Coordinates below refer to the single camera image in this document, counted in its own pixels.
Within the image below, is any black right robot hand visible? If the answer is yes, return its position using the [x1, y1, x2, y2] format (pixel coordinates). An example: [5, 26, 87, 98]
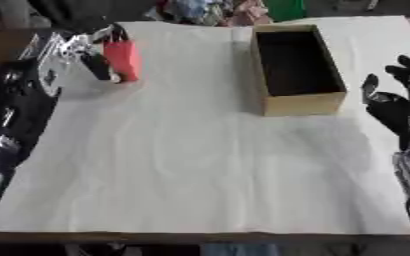
[359, 54, 410, 152]

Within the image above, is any red rectangular block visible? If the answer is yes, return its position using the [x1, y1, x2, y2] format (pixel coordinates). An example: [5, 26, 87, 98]
[101, 39, 144, 83]

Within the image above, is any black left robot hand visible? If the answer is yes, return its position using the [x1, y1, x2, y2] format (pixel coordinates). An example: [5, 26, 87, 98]
[77, 22, 132, 83]

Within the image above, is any pile of colourful fabric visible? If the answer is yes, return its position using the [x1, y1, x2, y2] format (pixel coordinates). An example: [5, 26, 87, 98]
[143, 0, 272, 28]

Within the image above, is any green bin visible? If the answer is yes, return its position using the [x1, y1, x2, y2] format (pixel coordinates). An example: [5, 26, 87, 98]
[262, 0, 310, 22]

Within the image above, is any tan cardboard box dark inside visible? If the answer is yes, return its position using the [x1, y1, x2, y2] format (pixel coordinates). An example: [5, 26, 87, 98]
[248, 23, 349, 117]

